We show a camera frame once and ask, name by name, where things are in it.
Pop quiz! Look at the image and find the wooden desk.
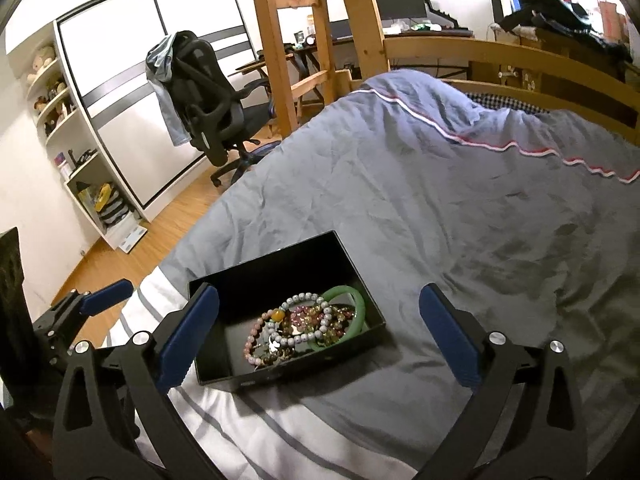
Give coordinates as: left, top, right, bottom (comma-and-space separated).
234, 41, 352, 111

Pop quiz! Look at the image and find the pink bead bracelet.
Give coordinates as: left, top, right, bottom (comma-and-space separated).
243, 311, 281, 369

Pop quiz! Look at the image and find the dark red bead bracelet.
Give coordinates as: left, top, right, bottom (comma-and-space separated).
286, 302, 346, 338

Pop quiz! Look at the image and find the yellow crystal bead bracelet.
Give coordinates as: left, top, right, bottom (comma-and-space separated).
319, 309, 357, 347

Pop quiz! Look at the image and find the wooden ladder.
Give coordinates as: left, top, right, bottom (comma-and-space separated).
254, 0, 338, 138

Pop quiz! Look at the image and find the black jewelry box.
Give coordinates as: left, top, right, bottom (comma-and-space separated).
190, 231, 386, 392

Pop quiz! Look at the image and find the white grey bead bracelet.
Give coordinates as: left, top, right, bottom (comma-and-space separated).
264, 291, 335, 348

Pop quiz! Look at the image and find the pile of dark clothes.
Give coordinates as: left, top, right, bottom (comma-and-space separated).
498, 0, 632, 63

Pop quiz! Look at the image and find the wooden bed frame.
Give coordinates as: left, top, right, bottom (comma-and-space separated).
246, 0, 640, 146

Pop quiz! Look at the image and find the white shelf unit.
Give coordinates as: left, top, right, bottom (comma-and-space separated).
6, 22, 146, 254

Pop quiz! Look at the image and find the grey blue duvet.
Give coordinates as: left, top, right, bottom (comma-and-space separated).
160, 70, 639, 467

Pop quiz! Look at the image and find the light blue garment on chair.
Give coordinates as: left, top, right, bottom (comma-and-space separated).
144, 32, 191, 146

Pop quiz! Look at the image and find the black office chair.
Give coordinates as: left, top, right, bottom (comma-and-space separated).
168, 32, 279, 186

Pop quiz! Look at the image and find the white sliding wardrobe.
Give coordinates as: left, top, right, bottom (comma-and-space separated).
56, 0, 258, 220

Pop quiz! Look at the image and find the striped white bed sheet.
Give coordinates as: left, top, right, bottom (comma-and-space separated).
98, 266, 421, 480

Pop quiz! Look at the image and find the green jade bangle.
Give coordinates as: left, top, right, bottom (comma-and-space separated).
305, 285, 366, 351

